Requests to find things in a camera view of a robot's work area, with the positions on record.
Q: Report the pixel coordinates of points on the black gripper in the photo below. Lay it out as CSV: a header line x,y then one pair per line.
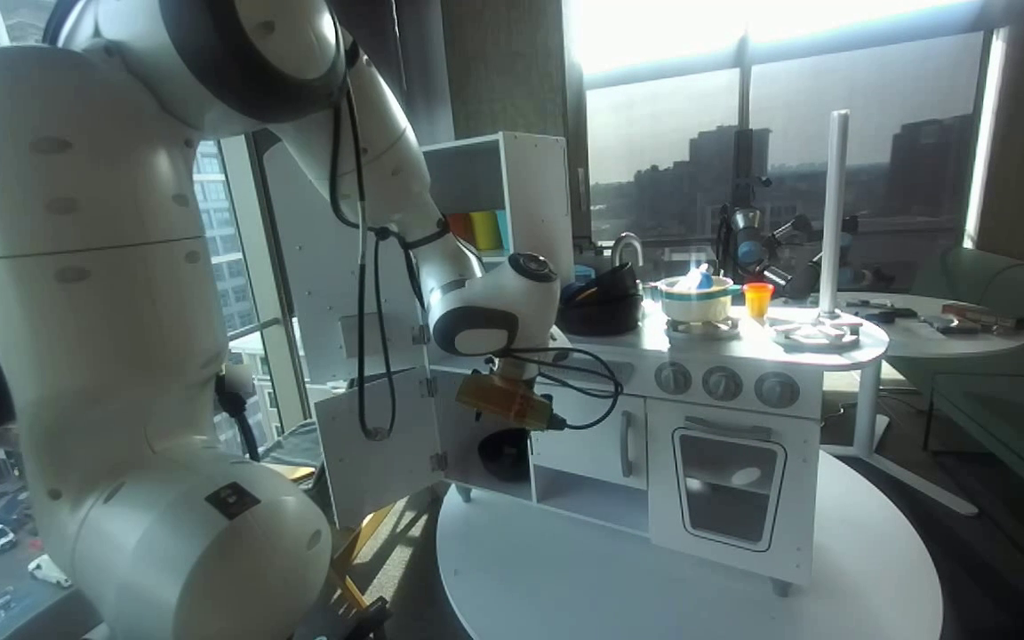
x,y
512,367

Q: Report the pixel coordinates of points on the short white fridge door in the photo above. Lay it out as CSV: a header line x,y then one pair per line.
x,y
410,464

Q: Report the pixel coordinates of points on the white windowed oven door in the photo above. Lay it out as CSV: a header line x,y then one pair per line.
x,y
732,486

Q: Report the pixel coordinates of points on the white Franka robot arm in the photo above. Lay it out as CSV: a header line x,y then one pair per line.
x,y
86,297

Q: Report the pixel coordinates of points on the white toy kitchen cabinet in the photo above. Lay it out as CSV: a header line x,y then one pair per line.
x,y
712,379

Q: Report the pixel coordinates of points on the yellow toy cup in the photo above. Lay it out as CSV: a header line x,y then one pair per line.
x,y
485,233

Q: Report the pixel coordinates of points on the orange toy cup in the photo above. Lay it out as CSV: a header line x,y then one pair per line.
x,y
461,229

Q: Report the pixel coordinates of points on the white bowl with blue item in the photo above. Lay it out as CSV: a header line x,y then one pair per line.
x,y
694,305

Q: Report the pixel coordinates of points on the small orange toy glass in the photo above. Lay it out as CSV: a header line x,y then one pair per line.
x,y
758,301

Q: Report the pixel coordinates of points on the grey toy sink basin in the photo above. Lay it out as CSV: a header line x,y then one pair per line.
x,y
821,337

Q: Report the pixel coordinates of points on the white toy faucet pole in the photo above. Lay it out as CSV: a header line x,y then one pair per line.
x,y
832,215

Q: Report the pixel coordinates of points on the round white side table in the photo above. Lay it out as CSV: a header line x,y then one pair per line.
x,y
951,343

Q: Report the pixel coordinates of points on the green sofa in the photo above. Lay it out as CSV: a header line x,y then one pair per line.
x,y
1011,393

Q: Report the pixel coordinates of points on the yellow wooden frame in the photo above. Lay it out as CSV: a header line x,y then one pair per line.
x,y
381,546

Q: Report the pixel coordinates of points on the black camera on tripod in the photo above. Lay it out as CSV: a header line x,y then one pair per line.
x,y
748,243

